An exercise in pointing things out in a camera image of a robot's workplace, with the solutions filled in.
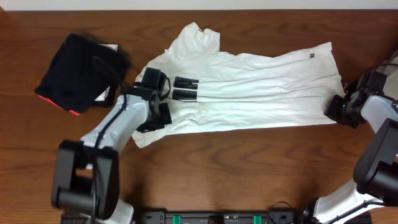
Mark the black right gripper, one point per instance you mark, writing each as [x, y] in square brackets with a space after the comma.
[330, 112]

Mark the white Puma t-shirt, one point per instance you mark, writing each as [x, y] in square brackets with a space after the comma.
[244, 91]

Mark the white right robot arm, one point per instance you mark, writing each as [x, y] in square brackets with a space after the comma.
[374, 183]

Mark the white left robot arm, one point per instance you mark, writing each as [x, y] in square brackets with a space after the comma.
[86, 176]

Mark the folded white garment under black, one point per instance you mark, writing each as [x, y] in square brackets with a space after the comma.
[105, 94]

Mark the grey cloth at right edge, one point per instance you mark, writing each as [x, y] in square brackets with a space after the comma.
[391, 85]

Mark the red garment edge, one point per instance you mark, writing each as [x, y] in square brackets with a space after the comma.
[50, 101]

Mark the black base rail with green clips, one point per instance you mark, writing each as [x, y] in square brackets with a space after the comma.
[280, 212]

